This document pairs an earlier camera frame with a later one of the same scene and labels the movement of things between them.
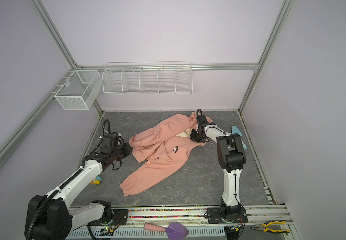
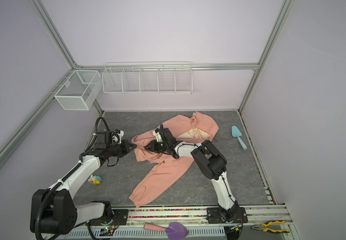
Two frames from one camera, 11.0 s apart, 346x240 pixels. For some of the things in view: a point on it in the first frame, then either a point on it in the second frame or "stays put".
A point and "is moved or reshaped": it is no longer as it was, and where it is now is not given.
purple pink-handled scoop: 175,230 stays put
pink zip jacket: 164,144 is moved or reshaped
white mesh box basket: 79,92 stays put
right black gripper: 192,136 -> 154,146
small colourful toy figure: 97,181 stays put
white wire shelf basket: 168,77 stays put
